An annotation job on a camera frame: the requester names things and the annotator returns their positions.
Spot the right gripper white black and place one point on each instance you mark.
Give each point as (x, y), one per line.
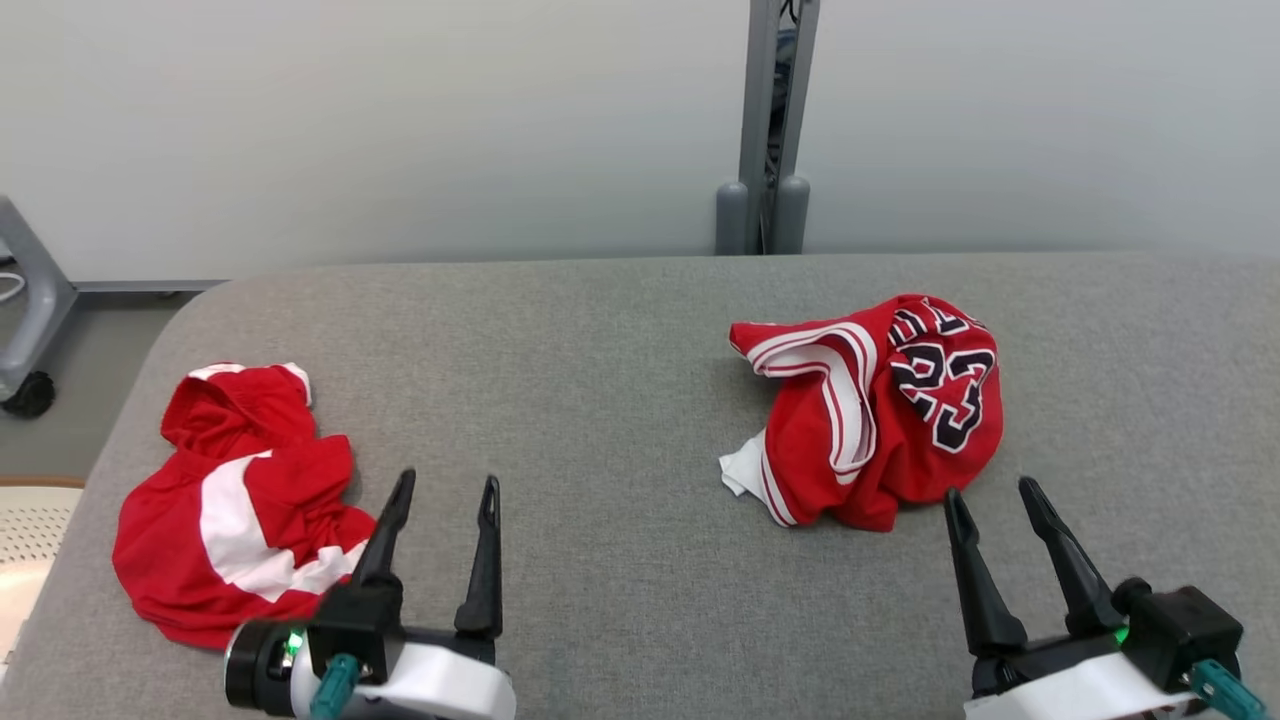
(1070, 690)

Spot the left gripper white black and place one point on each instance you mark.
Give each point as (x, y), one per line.
(440, 685)

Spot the red white hooded garment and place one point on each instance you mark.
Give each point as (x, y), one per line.
(250, 520)

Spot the red basketball jersey number 23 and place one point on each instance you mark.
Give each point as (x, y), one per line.
(880, 430)

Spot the cream perforated laundry basket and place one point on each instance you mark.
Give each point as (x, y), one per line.
(25, 560)

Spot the grey cart leg with caster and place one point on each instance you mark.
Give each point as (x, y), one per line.
(40, 300)

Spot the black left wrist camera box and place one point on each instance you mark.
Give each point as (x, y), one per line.
(350, 620)

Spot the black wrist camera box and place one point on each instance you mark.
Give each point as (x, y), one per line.
(350, 620)
(1180, 630)

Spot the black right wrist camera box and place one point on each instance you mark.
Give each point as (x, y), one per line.
(1180, 630)

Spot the grey partition joint post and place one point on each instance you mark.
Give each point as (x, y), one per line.
(760, 120)

